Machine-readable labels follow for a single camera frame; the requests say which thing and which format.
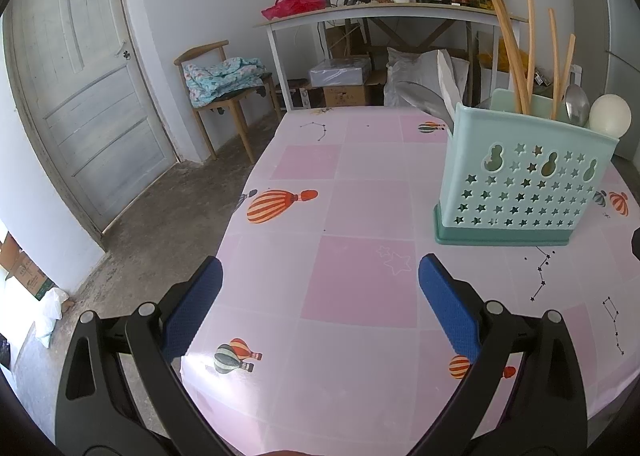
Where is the light blue patterned cloth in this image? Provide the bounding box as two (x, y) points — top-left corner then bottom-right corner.
(182, 56), (268, 109)

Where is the white plastic bag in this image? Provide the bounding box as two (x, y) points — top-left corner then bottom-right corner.
(34, 287), (70, 349)

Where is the white sack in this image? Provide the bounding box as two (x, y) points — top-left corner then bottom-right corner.
(384, 47), (471, 109)

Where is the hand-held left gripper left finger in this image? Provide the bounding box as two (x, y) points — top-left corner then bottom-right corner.
(55, 256), (236, 456)

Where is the small cardboard box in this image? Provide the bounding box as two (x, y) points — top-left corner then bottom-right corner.
(322, 83), (371, 108)

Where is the wooden chair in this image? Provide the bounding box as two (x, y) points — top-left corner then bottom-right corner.
(173, 40), (283, 164)

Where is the red plastic bag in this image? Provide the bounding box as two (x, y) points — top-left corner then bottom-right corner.
(261, 0), (327, 21)

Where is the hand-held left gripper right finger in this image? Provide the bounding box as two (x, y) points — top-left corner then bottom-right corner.
(405, 253), (588, 456)

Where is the white ceramic spoon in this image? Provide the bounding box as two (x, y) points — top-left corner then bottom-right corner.
(589, 93), (633, 138)
(436, 49), (464, 119)

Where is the white-legged side table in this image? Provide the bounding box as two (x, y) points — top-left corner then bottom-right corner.
(253, 2), (530, 112)

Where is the brown cardboard box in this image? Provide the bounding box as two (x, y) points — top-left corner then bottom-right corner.
(324, 21), (368, 59)

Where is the pink balloon print tablecloth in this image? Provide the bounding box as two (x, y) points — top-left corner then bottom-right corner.
(180, 106), (640, 456)

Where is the metal spoon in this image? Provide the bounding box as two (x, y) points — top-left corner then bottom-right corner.
(397, 80), (456, 134)
(564, 84), (592, 128)

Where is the bundle of wooden chopsticks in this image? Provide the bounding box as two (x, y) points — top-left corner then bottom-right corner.
(486, 0), (577, 121)

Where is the white panel door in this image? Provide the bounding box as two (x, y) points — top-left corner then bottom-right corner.
(2, 0), (181, 237)

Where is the printed cardboard box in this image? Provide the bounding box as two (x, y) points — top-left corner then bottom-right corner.
(0, 232), (57, 302)

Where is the plastic wrapped white box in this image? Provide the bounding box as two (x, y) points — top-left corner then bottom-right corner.
(308, 57), (373, 87)

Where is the mint green utensil holder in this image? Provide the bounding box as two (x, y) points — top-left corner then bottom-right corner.
(434, 87), (621, 247)

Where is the grey refrigerator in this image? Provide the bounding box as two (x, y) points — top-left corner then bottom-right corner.
(564, 0), (640, 159)

